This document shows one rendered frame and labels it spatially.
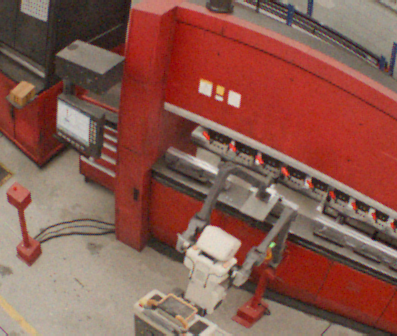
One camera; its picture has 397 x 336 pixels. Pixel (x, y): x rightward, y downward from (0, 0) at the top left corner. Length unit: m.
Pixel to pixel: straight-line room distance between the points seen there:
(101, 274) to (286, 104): 2.16
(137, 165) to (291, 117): 1.26
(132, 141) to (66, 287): 1.40
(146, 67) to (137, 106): 0.36
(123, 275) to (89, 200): 0.90
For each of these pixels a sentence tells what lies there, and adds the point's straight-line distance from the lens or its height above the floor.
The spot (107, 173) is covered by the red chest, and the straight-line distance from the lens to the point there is 6.05.
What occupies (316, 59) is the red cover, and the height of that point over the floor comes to 2.29.
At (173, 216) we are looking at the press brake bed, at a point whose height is 0.50.
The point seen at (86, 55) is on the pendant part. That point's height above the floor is 1.95.
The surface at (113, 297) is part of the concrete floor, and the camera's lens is 5.52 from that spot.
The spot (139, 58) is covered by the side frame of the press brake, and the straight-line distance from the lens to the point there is 4.65.
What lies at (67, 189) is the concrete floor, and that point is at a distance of 6.35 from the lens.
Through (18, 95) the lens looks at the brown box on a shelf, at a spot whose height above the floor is 1.10.
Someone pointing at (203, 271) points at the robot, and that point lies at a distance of 4.28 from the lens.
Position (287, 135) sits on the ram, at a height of 1.57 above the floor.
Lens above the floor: 4.46
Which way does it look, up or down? 42 degrees down
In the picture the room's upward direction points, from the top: 8 degrees clockwise
